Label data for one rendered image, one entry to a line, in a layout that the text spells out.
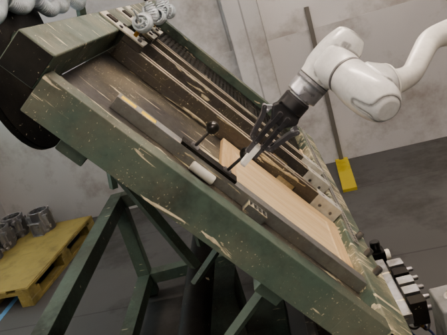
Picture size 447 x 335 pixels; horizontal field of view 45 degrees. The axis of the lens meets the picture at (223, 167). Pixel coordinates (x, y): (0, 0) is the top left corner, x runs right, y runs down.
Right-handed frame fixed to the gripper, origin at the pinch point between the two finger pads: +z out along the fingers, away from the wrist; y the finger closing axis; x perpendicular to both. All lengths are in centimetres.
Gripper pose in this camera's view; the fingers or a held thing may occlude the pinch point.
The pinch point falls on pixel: (250, 154)
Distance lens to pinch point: 148.4
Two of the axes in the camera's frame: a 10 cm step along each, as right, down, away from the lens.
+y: 7.8, 5.9, 1.9
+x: 0.2, -3.2, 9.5
